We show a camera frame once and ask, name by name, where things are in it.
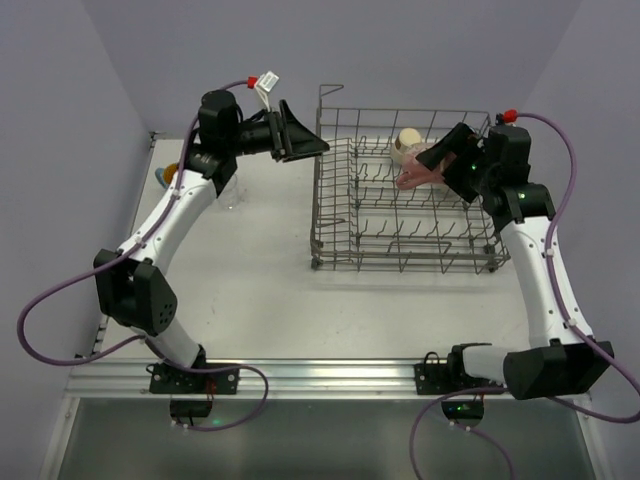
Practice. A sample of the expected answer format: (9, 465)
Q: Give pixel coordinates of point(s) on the aluminium mounting rail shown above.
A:
(288, 379)

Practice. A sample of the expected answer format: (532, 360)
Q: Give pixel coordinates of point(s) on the clear glass tumbler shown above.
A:
(229, 198)

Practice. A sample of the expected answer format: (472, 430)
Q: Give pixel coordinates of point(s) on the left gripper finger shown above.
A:
(289, 126)
(305, 147)

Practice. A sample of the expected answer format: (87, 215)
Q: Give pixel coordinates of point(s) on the pink patterned mug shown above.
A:
(414, 174)

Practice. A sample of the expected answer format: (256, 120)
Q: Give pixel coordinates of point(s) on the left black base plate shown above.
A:
(171, 381)

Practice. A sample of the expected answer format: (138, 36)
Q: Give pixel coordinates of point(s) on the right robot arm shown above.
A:
(558, 360)

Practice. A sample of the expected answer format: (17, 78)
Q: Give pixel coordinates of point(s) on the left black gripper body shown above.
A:
(278, 135)

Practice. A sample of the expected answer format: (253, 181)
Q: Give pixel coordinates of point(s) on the grey wire dish rack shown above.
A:
(361, 221)

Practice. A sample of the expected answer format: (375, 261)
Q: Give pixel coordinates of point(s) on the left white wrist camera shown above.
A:
(264, 87)

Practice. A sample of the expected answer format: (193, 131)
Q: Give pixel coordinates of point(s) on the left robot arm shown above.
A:
(131, 281)

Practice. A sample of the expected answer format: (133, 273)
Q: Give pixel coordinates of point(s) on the light blue patterned mug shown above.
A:
(165, 175)

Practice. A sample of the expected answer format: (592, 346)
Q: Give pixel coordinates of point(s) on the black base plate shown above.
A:
(171, 381)
(439, 375)

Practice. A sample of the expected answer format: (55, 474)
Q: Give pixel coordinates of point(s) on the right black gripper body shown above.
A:
(470, 163)

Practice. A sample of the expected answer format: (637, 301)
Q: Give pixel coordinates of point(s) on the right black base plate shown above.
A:
(439, 375)

